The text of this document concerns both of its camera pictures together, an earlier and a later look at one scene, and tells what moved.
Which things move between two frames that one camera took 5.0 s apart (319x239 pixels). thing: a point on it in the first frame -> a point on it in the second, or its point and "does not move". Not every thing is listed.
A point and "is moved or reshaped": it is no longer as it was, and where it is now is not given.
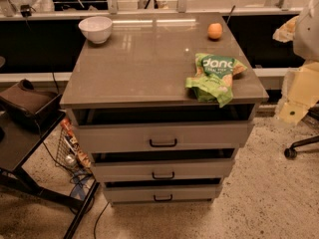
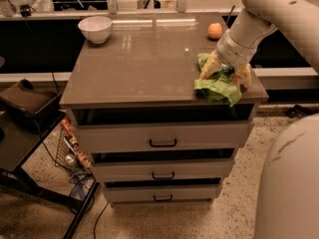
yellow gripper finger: (285, 33) -> (229, 52)
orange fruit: (214, 31) does not move
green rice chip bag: (215, 77) is moved or reshaped
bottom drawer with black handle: (163, 193) does not move
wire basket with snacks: (70, 152) does not move
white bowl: (96, 28) does not move
